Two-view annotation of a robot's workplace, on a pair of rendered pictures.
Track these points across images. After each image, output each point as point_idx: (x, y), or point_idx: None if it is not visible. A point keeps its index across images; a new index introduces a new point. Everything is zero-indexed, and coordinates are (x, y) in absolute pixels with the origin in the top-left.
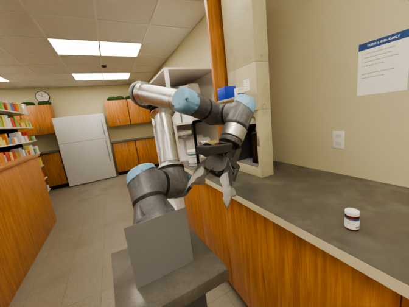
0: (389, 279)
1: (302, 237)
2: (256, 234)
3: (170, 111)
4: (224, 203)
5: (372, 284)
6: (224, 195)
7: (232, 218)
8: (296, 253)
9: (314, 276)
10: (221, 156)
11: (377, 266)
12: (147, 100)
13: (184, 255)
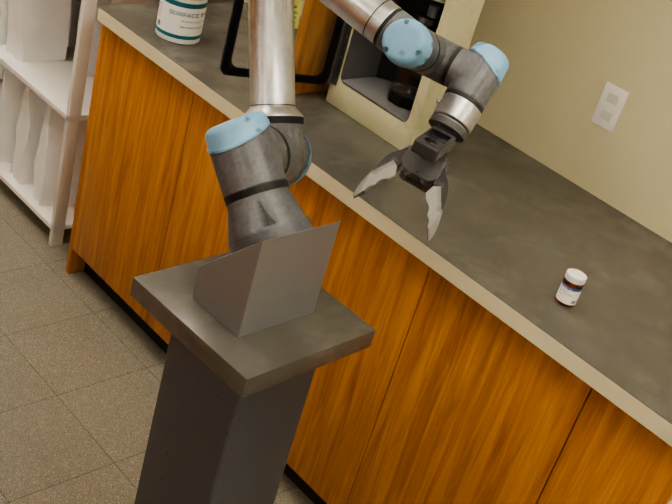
0: (585, 368)
1: (483, 304)
2: (371, 290)
3: None
4: (427, 233)
5: (562, 378)
6: (431, 222)
7: None
8: (456, 333)
9: (477, 373)
10: None
11: (578, 352)
12: None
13: (307, 300)
